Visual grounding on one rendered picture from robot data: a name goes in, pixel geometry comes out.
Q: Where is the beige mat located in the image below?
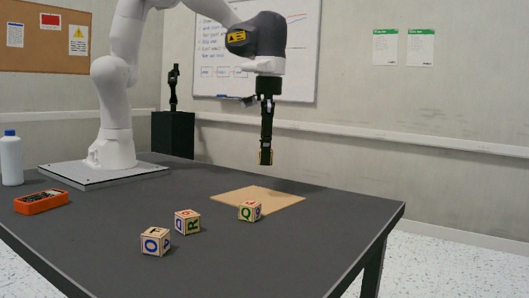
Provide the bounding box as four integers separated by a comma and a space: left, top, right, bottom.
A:
210, 185, 306, 216

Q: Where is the white plastic bottle with blue cap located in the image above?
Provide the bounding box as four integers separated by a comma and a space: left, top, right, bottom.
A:
0, 129, 24, 186

